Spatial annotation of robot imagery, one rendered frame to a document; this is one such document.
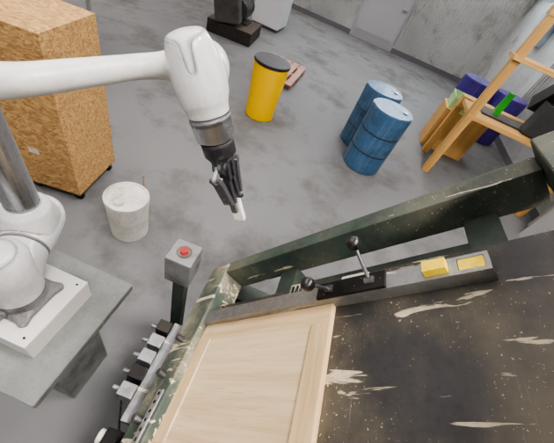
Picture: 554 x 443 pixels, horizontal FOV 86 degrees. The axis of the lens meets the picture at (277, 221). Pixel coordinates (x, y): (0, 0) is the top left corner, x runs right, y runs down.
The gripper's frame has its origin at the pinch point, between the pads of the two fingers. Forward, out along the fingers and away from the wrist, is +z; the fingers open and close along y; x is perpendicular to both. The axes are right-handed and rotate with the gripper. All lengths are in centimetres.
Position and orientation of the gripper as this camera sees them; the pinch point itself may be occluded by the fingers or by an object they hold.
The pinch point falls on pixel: (236, 209)
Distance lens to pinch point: 80.1
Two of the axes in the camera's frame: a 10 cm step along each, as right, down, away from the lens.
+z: 1.5, 7.6, 6.4
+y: 2.8, -6.5, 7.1
